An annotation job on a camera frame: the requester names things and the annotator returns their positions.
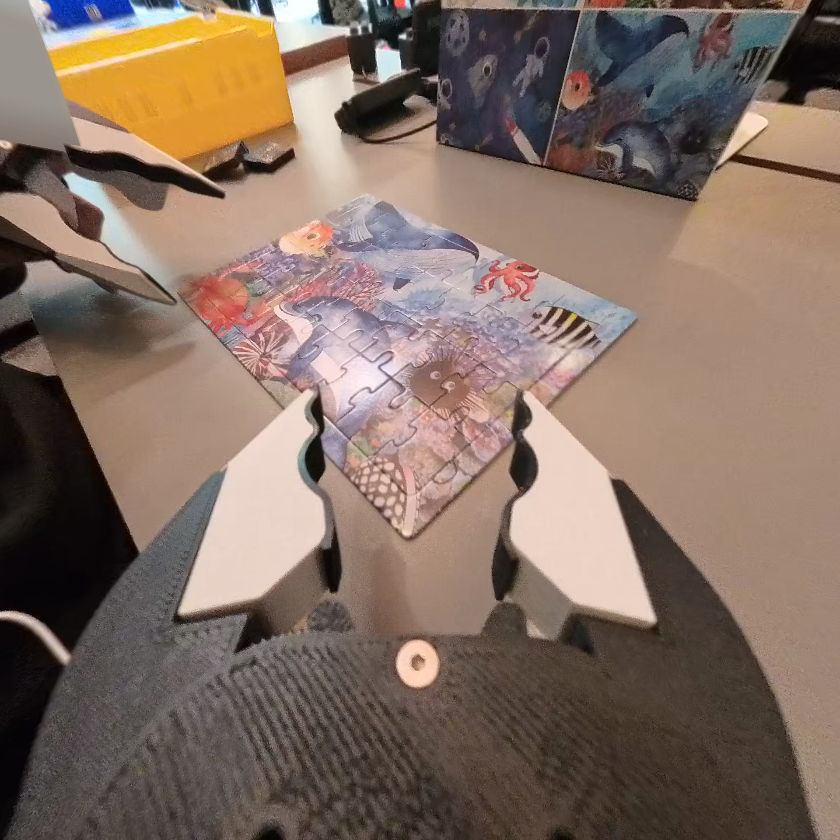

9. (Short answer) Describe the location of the black battery charger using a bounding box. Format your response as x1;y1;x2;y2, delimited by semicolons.
346;26;379;83

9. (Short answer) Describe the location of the wooden edged side table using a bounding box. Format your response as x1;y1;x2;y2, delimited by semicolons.
274;23;355;76

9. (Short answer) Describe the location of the white drawstring cord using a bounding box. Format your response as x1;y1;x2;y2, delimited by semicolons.
0;610;72;666

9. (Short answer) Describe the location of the illustrated puzzle box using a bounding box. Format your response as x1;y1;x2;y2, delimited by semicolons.
436;0;808;201

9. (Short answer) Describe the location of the black handheld device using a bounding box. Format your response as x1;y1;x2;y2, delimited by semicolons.
335;69;438;135

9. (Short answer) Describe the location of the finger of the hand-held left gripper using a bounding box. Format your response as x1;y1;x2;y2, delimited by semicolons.
0;169;179;307
64;117;227;212

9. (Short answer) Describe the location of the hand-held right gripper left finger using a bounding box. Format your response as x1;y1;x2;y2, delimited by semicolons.
176;387;343;641

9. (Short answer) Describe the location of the yellow object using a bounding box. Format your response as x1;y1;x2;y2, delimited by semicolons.
49;13;295;161

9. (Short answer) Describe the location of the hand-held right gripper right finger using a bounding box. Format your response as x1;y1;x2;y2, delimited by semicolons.
492;392;658;643

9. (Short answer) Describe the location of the white monitor stand base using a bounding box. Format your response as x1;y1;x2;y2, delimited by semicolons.
715;112;770;169

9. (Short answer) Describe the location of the blue storage crate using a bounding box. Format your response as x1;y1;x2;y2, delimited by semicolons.
49;0;137;30

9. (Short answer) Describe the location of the black braided cable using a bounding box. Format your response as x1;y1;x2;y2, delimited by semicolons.
357;125;439;145

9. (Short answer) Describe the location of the assembled sea jigsaw puzzle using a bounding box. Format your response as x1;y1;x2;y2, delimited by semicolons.
177;193;639;540

